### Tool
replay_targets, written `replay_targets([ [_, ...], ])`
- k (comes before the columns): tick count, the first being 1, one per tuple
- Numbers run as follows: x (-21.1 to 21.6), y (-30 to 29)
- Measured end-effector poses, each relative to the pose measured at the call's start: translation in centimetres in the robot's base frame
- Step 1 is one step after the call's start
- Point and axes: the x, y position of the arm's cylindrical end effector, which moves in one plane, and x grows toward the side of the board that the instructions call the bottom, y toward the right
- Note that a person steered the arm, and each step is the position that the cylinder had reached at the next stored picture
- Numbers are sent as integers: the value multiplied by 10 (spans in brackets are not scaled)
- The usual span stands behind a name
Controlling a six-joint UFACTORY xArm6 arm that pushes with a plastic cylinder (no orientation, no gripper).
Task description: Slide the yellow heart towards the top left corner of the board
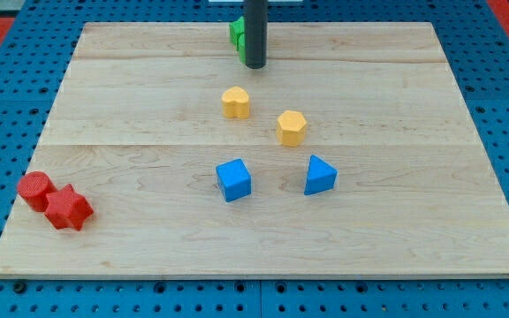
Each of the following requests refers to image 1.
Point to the yellow heart block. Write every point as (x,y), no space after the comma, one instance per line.
(236,103)

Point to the wooden board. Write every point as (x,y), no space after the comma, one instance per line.
(137,127)

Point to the blue cube block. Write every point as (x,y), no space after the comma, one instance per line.
(234,180)

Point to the yellow hexagon block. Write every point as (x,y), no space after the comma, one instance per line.
(291,128)

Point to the blue triangle block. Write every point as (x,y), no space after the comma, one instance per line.
(321,176)

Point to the green block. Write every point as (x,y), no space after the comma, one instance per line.
(237,37)

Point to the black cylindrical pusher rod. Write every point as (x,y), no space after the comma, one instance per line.
(255,14)

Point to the red star block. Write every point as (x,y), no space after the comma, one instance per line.
(67,209)

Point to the red cylinder block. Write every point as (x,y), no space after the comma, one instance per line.
(34,187)

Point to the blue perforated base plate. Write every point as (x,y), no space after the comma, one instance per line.
(33,58)

